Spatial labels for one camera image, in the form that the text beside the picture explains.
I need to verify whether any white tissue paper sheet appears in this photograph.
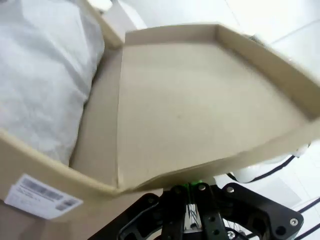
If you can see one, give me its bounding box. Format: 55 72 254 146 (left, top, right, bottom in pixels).
0 0 106 166

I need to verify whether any beige cardboard shoe box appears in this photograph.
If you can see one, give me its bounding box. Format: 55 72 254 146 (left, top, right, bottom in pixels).
0 0 320 240

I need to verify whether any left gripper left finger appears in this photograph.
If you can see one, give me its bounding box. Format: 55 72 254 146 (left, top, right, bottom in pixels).
118 184 193 240

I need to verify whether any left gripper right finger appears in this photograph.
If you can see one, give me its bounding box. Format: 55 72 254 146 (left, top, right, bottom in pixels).
191 181 305 240

